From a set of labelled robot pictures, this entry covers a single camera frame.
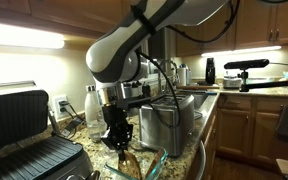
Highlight stainless dishwasher with curved handle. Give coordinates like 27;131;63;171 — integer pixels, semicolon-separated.
193;139;208;180

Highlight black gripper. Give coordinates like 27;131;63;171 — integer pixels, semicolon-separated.
100;103;135;163

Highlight toasted brown bread slice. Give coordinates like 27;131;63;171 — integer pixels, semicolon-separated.
117;149;143;180
145;148;165;180

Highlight long wooden board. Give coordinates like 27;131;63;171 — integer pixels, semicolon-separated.
176;84;220;91

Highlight chrome kitchen faucet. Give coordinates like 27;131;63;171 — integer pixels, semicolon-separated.
157;59;182;95

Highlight black camera cable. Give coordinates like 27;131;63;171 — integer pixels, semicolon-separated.
135;0;242;129

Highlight black stereo camera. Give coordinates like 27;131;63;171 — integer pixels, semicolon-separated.
223;58;271;71

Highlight clear glass food container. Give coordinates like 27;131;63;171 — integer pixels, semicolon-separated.
104;146;169;180

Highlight stainless kitchen sink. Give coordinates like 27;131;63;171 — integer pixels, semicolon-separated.
193;91;218;113

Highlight stainless steel bread toaster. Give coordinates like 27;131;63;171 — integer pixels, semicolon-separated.
138;93;196;158

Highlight wooden upper cabinets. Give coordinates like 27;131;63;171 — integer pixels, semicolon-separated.
175;0;288;57
0;0;133;39

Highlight black panini grill press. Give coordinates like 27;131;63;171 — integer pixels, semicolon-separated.
0;87;96;180

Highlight black power cord with adapter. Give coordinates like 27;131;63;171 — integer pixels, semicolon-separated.
58;99;87;138

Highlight white wall power outlet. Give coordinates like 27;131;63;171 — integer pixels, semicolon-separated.
52;94;70;121

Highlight under-cabinet light bar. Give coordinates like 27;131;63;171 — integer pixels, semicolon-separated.
0;20;66;50
200;45;283;58

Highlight small white countertop appliance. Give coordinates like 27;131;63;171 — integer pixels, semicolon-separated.
222;74;244;90

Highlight dark hanging towel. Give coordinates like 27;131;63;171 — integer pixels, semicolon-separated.
274;104;288;145

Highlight wooden base cabinet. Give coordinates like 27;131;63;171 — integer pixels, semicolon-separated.
215;94;288;165
202;109;219;178

